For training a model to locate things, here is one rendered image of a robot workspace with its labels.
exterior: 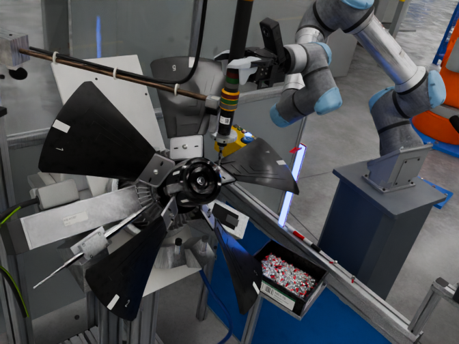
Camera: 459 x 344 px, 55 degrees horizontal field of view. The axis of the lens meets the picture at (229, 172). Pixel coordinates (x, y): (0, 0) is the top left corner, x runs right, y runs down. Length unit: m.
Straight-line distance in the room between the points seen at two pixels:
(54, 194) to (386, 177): 1.10
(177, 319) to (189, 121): 1.37
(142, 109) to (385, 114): 0.85
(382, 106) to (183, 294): 1.42
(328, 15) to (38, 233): 1.04
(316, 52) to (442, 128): 3.76
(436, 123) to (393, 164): 3.29
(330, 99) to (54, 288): 1.54
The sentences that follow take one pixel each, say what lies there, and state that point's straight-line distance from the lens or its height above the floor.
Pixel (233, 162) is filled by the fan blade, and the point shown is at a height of 1.19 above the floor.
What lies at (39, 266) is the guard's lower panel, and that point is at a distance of 2.07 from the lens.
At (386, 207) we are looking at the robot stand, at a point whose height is 1.00.
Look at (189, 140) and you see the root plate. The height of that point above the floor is 1.27.
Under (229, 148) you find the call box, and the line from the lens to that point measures 1.61.
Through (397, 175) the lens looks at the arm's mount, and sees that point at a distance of 1.66.
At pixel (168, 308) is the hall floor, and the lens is 2.36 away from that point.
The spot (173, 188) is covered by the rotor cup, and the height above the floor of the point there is 1.20.
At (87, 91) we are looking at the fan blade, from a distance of 1.00.
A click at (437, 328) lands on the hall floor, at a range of 2.79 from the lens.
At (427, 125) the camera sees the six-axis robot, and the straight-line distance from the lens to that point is 4.93.
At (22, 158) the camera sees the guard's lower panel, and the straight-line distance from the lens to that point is 1.73.
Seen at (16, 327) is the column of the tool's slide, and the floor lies 0.25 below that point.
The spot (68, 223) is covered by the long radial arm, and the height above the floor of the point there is 1.11.
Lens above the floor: 1.82
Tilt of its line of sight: 32 degrees down
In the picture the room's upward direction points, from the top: 10 degrees clockwise
